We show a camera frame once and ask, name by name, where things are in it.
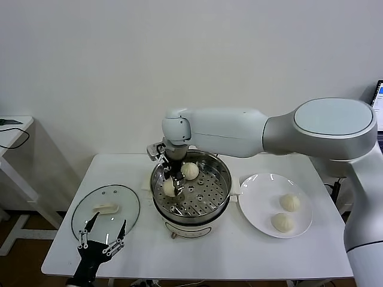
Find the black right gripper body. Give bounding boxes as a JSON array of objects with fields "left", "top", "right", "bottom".
[{"left": 166, "top": 152, "right": 186, "bottom": 178}]

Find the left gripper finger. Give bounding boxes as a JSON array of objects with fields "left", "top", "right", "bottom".
[
  {"left": 78, "top": 211, "right": 101, "bottom": 249},
  {"left": 103, "top": 219, "right": 127, "bottom": 257}
]

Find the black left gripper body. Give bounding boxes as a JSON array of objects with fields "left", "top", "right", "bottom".
[{"left": 73, "top": 240, "right": 110, "bottom": 287}]

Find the white steamed baozi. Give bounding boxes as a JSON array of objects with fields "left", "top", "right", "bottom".
[
  {"left": 270, "top": 212, "right": 294, "bottom": 234},
  {"left": 180, "top": 162, "right": 199, "bottom": 181},
  {"left": 162, "top": 178, "right": 180, "bottom": 197},
  {"left": 279, "top": 193, "right": 301, "bottom": 213}
]

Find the stainless steel steamer basket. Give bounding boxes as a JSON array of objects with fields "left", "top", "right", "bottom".
[{"left": 141, "top": 151, "right": 241, "bottom": 224}]

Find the round glass pot lid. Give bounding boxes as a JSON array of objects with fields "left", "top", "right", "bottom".
[{"left": 71, "top": 184, "right": 141, "bottom": 242}]

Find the white electric cooking pot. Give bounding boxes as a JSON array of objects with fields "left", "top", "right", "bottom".
[{"left": 153, "top": 197, "right": 228, "bottom": 240}]

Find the round white plate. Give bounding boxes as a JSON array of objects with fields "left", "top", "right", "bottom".
[{"left": 238, "top": 172, "right": 314, "bottom": 239}]

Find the white side table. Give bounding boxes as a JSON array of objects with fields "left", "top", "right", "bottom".
[{"left": 0, "top": 115, "right": 65, "bottom": 258}]

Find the black power adapter block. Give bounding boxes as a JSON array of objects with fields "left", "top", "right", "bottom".
[{"left": 325, "top": 179, "right": 342, "bottom": 207}]

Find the open grey laptop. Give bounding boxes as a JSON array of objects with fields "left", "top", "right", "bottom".
[{"left": 370, "top": 80, "right": 383, "bottom": 132}]

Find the thin black cable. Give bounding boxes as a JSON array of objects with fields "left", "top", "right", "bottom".
[{"left": 0, "top": 127, "right": 31, "bottom": 149}]

